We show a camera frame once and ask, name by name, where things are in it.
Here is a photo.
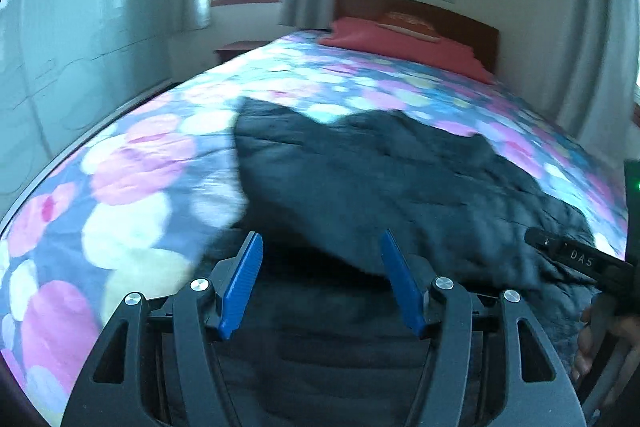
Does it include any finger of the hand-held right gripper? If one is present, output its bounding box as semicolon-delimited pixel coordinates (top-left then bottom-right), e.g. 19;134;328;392
524;228;635;291

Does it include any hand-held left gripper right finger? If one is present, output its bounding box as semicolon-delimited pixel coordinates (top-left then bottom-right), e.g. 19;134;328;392
379;230;587;427

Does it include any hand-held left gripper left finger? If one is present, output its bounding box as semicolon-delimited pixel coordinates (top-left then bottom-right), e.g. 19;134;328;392
60;231;264;427

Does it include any black puffer jacket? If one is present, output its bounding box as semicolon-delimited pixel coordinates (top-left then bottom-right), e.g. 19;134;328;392
160;96;631;427

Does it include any person's right hand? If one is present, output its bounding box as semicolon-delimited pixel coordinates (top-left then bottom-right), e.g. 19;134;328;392
572;304;603;385

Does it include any bed with polka-dot bedspread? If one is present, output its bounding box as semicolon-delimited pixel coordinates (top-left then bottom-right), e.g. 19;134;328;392
0;29;631;427

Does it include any red pillow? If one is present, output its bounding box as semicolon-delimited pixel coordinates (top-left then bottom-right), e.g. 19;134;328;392
317;17;496;84

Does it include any brown wooden nightstand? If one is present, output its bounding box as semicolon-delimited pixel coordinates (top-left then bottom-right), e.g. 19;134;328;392
214;41;273;65

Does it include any red patterned cushion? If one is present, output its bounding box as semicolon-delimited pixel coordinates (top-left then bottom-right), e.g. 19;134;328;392
375;10;442;42

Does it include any white glossy wardrobe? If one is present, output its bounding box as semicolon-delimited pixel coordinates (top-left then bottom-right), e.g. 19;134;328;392
0;0;176;218

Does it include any brown wooden headboard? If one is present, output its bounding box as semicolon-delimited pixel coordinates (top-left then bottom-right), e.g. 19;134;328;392
333;0;501;75

